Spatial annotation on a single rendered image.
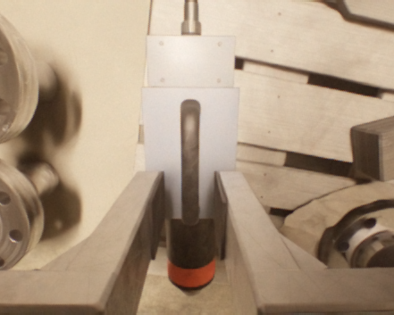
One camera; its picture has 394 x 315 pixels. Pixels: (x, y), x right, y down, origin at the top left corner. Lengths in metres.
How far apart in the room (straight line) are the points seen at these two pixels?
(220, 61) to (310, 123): 0.27
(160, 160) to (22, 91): 0.26
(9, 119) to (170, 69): 0.28
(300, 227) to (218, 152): 0.34
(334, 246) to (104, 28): 0.76
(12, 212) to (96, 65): 0.39
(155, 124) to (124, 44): 0.36
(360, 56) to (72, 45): 0.66
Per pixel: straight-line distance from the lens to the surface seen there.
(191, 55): 0.39
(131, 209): 0.16
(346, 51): 0.59
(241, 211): 0.16
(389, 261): 0.63
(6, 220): 0.57
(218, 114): 0.33
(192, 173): 0.29
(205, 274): 0.49
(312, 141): 0.57
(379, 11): 0.61
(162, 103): 0.33
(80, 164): 0.73
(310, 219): 0.61
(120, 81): 0.66
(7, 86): 0.49
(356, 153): 0.61
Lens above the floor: 0.64
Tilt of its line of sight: 75 degrees down
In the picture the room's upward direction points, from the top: 177 degrees clockwise
